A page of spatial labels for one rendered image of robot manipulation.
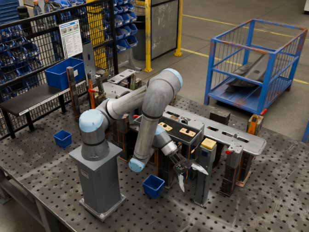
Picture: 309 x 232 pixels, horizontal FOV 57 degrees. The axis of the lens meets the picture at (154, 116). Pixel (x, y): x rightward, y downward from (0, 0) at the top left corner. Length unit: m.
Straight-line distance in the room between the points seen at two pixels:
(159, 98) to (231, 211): 0.93
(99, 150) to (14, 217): 1.56
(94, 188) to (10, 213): 1.44
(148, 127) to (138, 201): 0.70
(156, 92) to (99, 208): 0.84
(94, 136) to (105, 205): 0.46
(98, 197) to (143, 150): 0.45
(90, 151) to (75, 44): 1.35
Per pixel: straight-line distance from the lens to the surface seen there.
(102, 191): 1.63
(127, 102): 1.41
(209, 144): 1.52
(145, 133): 1.28
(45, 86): 2.47
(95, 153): 1.51
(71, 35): 2.61
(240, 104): 3.83
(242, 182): 2.01
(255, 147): 1.83
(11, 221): 2.89
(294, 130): 3.94
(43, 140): 2.43
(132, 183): 1.93
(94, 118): 1.43
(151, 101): 1.18
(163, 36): 5.22
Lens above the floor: 2.11
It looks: 34 degrees down
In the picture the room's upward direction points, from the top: straight up
